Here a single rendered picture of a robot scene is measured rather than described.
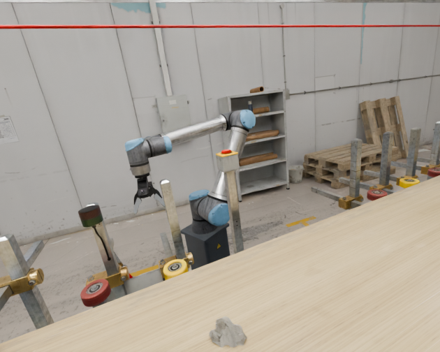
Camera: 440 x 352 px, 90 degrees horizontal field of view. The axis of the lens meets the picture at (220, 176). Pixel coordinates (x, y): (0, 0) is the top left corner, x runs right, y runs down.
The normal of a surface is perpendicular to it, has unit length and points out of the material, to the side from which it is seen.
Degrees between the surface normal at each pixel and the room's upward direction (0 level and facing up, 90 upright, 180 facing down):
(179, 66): 90
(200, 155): 90
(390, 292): 0
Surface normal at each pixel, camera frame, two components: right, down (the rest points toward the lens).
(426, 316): -0.13, -0.95
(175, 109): 0.31, 0.23
